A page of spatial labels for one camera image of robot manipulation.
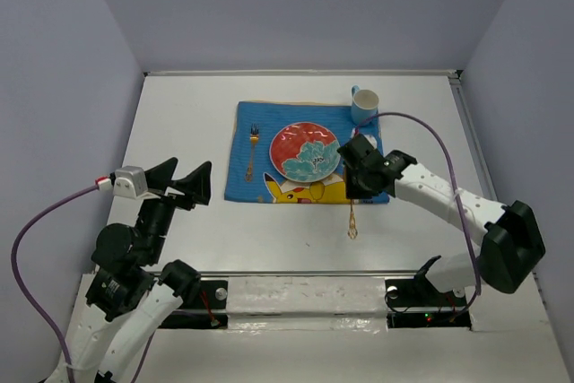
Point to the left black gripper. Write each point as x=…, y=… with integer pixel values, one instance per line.
x=197, y=182

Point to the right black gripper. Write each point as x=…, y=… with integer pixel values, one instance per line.
x=353, y=191

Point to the gold spoon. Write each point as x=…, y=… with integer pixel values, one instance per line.
x=352, y=228

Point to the red and blue ceramic plate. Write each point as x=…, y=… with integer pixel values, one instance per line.
x=305, y=152

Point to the blue paper cup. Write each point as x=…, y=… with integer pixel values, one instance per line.
x=364, y=106

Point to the gold fork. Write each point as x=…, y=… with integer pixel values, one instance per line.
x=253, y=139

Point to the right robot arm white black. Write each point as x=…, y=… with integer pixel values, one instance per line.
x=506, y=243

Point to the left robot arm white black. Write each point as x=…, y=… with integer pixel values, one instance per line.
x=124, y=303

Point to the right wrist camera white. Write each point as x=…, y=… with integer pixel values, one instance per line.
x=371, y=138

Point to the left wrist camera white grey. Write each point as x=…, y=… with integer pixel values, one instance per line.
x=130, y=182

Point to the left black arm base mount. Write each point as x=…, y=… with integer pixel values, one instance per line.
x=204, y=311

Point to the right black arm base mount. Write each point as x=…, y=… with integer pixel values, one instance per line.
x=408, y=308

